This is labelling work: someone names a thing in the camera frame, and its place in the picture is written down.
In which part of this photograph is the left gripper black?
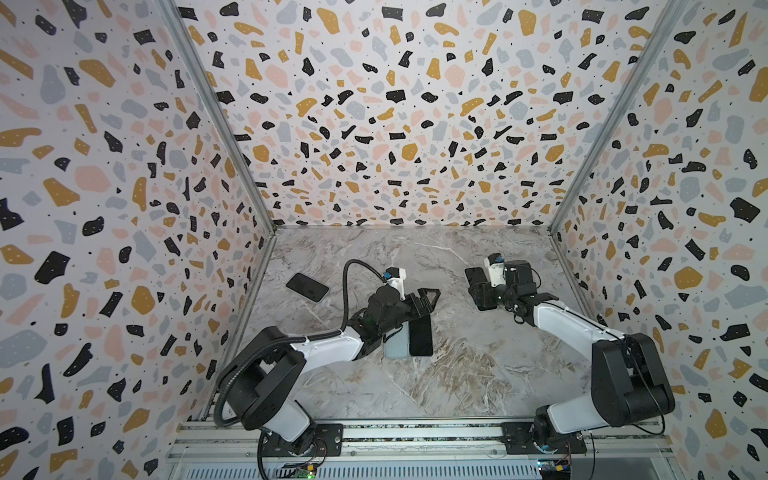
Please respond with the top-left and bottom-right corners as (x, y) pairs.
(377, 288), (437, 338)

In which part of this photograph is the black phone blue back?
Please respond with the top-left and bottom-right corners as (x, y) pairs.
(408, 315), (434, 357)

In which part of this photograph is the light green phone case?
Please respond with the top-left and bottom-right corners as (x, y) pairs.
(383, 323), (410, 360)

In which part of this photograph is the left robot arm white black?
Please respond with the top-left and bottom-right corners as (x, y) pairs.
(212, 285), (441, 450)

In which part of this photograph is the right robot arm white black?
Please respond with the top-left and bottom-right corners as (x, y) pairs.
(465, 254), (676, 445)

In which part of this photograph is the black phone right side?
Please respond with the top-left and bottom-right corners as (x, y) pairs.
(464, 267), (488, 295)

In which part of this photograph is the black phone left side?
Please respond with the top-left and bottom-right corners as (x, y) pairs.
(286, 272), (329, 303)

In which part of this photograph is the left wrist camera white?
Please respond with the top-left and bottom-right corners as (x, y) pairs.
(384, 267), (407, 288)

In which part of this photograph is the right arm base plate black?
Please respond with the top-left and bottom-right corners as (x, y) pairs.
(501, 420), (587, 455)

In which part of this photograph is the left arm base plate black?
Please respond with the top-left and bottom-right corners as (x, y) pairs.
(260, 422), (344, 458)

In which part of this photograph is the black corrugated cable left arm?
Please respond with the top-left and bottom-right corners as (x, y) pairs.
(212, 259), (388, 430)

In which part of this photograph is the white ribbed cable tray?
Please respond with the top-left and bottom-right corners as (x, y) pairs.
(233, 460), (544, 480)

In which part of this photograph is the left corner aluminium post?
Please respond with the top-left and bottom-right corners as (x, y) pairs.
(156, 0), (276, 237)

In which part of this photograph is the corner aluminium post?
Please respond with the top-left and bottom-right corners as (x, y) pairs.
(548, 0), (685, 238)
(156, 0), (276, 237)

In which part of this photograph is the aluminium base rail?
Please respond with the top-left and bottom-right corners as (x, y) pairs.
(160, 417), (685, 479)

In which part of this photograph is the right corner aluminium post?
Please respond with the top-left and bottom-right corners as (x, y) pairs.
(548, 0), (685, 238)

